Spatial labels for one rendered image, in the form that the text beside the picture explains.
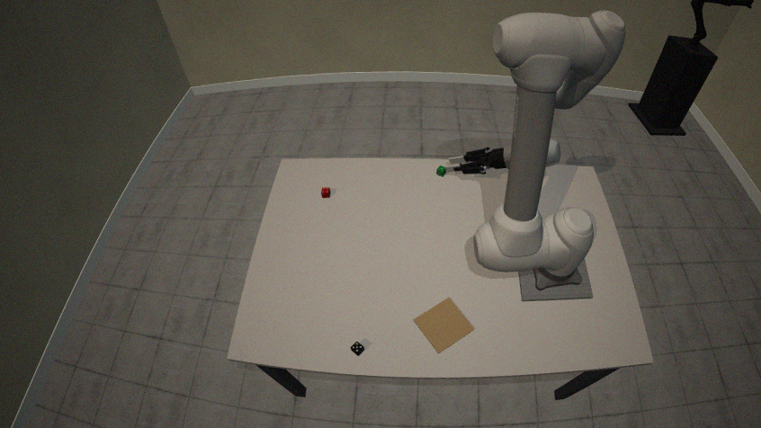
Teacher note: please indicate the tan mat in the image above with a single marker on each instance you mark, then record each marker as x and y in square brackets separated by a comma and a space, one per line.
[443, 325]

